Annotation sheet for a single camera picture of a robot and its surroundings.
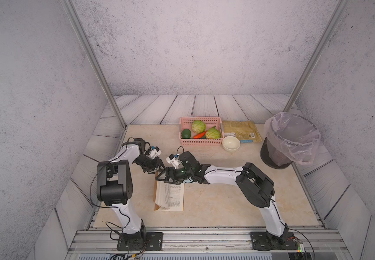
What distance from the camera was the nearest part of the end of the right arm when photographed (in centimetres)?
71

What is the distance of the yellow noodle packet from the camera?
44.5 inches

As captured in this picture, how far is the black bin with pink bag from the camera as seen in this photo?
789 millimetres

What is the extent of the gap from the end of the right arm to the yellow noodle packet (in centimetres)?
44
